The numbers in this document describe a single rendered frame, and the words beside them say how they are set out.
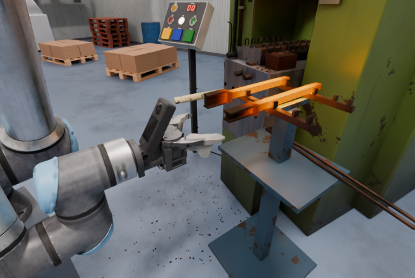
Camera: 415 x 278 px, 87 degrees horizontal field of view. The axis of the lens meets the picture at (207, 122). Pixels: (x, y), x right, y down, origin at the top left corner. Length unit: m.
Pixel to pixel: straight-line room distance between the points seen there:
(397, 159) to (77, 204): 1.46
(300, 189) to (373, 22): 0.62
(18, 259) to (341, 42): 1.11
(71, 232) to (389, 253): 1.54
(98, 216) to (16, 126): 0.33
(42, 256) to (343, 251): 1.39
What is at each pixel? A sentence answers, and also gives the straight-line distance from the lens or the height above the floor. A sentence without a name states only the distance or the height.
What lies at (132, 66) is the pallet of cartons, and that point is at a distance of 4.05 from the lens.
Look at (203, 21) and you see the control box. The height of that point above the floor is 1.09.
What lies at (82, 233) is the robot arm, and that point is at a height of 0.79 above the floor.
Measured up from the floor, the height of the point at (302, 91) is 0.92.
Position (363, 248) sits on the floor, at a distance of 1.64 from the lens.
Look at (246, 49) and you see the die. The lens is 1.24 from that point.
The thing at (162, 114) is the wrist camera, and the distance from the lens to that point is 0.46.
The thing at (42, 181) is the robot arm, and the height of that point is 0.93.
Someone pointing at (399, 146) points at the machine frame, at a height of 0.54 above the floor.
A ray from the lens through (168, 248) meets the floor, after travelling 1.41.
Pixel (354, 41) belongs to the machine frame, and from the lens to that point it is 1.02.
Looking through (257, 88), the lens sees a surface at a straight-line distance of 0.82.
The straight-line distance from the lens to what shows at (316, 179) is 0.87.
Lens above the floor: 1.18
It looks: 28 degrees down
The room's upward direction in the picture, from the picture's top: straight up
